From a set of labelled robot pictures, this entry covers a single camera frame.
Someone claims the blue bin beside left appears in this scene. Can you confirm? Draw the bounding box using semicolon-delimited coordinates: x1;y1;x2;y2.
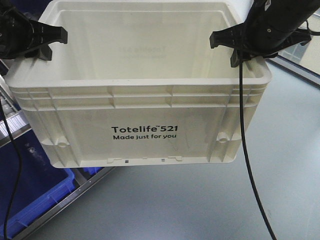
0;129;76;240

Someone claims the black left cable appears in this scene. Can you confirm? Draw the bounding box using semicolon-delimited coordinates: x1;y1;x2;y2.
0;99;23;240

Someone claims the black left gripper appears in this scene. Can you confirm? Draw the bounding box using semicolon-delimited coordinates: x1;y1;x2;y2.
0;4;68;61

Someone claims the black right cable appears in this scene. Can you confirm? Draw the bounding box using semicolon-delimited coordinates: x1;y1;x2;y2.
237;4;277;240

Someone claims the white plastic Totelife tote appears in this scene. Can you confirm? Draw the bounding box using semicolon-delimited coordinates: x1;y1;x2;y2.
4;0;272;168

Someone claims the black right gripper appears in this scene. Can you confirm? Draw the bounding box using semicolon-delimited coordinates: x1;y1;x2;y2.
209;0;320;68

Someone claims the right shelf steel frame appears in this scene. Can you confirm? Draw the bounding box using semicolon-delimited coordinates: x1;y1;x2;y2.
0;111;113;240

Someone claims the black cable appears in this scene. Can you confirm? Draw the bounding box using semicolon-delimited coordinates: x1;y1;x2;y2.
237;4;277;240
0;99;23;240

